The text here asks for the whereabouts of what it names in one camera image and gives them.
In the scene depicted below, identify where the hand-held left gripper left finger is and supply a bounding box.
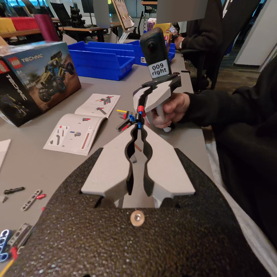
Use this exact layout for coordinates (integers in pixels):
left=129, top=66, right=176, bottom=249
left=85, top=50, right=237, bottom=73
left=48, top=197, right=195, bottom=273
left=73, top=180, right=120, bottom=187
left=81, top=124, right=139, bottom=208

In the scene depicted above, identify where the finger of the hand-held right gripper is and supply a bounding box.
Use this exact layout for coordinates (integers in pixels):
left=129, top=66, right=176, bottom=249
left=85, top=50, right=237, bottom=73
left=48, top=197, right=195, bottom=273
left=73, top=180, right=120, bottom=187
left=133, top=86, right=152, bottom=115
left=142, top=81, right=174, bottom=113

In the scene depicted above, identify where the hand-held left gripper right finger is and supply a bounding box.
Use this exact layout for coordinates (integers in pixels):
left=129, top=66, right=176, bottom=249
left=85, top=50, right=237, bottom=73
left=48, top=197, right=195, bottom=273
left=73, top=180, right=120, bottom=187
left=136, top=124, right=196, bottom=208

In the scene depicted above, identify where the small red blue lego assembly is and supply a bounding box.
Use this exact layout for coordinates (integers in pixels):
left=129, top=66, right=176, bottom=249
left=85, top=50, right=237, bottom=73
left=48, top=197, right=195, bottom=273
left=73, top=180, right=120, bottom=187
left=129, top=105, right=145, bottom=130

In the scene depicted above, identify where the black angled lego beam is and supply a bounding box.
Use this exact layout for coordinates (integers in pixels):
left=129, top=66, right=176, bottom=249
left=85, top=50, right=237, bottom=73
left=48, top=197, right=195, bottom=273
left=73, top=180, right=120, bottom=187
left=116, top=120, right=131, bottom=132

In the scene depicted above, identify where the person's right forearm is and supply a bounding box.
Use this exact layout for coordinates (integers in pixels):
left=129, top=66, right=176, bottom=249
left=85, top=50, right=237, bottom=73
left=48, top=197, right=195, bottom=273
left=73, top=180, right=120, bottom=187
left=184, top=85, right=277, bottom=130

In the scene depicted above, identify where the yellow lego axle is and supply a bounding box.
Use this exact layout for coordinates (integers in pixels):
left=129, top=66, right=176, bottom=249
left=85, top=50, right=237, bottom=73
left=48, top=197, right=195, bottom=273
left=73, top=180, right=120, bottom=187
left=116, top=109, right=133, bottom=120

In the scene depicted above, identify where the short grey lego beam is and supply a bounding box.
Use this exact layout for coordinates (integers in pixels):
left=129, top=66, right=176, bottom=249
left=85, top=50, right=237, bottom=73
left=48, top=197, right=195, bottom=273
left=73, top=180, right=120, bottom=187
left=21, top=190, right=42, bottom=211

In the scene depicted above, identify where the lego set cardboard box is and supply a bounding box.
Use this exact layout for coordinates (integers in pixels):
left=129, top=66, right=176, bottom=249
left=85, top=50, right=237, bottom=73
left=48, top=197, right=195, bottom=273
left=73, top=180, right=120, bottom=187
left=0, top=41, right=82, bottom=128

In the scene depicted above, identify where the black lego connector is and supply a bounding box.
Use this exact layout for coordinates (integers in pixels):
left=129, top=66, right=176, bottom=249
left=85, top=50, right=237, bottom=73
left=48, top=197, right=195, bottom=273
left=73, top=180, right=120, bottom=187
left=4, top=187, right=25, bottom=195

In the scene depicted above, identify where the pile of small lego pieces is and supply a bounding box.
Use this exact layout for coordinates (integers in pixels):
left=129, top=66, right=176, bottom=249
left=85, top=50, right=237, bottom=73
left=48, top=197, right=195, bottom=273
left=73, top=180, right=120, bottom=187
left=0, top=222, right=35, bottom=277

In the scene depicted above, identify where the person's right hand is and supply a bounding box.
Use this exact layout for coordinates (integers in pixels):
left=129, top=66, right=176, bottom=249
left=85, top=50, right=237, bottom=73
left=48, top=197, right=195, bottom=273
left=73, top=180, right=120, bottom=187
left=151, top=93, right=191, bottom=129

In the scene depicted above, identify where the blue plastic bin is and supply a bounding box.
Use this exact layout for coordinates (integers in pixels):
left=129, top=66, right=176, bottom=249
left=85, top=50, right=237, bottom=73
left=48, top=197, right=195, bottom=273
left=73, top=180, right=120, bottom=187
left=68, top=41, right=136, bottom=82
left=124, top=40, right=176, bottom=67

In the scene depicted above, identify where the wooden board on stand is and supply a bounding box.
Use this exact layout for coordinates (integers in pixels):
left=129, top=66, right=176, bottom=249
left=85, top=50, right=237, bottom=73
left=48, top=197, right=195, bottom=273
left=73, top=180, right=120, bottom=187
left=111, top=0, right=136, bottom=44

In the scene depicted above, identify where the open instruction booklet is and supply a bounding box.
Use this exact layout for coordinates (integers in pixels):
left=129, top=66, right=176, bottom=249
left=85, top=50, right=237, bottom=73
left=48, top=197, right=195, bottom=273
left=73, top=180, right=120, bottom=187
left=43, top=93, right=121, bottom=156

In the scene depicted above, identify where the wooden office desk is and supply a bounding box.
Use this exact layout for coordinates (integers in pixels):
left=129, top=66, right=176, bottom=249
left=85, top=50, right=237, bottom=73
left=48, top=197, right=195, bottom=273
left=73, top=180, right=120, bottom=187
left=58, top=26, right=121, bottom=42

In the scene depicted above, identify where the person's black upper body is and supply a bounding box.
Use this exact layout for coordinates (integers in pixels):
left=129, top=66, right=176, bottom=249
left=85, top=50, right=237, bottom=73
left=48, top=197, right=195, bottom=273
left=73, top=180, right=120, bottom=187
left=203, top=55, right=277, bottom=251

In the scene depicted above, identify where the maroon cylindrical object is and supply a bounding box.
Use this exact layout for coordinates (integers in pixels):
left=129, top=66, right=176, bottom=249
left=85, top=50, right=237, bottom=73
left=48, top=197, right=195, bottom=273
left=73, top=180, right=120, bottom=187
left=33, top=14, right=60, bottom=42

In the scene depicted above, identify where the red and yellow cloth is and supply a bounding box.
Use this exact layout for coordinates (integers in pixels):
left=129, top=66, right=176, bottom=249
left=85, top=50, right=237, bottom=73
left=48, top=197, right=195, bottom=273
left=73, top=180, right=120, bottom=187
left=0, top=17, right=40, bottom=33

